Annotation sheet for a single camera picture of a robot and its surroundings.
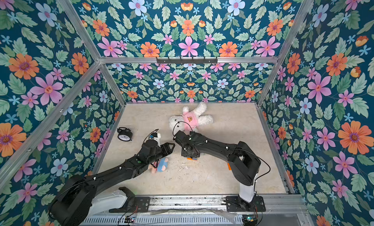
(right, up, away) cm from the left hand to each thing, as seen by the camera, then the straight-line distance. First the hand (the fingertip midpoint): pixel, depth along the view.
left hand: (175, 145), depth 84 cm
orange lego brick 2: (+33, -14, +2) cm, 36 cm away
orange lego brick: (+8, -10, +6) cm, 14 cm away
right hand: (+8, -5, +1) cm, 9 cm away
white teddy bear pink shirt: (+8, +14, +14) cm, 21 cm away
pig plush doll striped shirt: (-8, -10, -4) cm, 14 cm away
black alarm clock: (-34, +6, +9) cm, 36 cm away
